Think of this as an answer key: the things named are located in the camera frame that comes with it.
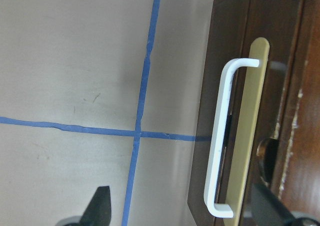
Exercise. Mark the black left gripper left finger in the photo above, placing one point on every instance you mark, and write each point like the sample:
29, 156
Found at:
99, 209

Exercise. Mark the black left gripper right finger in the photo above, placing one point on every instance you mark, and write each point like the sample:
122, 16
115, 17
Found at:
267, 209

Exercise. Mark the white drawer handle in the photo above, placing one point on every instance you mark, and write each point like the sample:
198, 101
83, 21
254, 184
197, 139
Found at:
221, 210

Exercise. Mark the brass handle backplate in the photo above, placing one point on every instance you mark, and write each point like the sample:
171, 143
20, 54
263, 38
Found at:
247, 121

